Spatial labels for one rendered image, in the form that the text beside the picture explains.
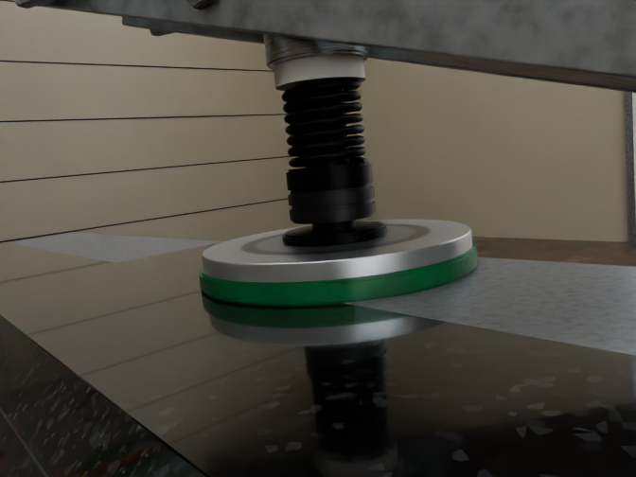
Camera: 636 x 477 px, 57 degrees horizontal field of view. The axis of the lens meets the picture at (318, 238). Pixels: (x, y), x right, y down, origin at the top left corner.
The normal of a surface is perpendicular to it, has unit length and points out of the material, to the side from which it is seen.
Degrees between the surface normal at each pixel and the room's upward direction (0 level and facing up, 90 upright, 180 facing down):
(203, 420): 0
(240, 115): 90
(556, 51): 90
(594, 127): 90
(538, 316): 0
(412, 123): 90
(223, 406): 0
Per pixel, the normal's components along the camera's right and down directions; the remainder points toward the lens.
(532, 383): -0.10, -0.99
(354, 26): -0.44, 0.16
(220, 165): 0.67, 0.04
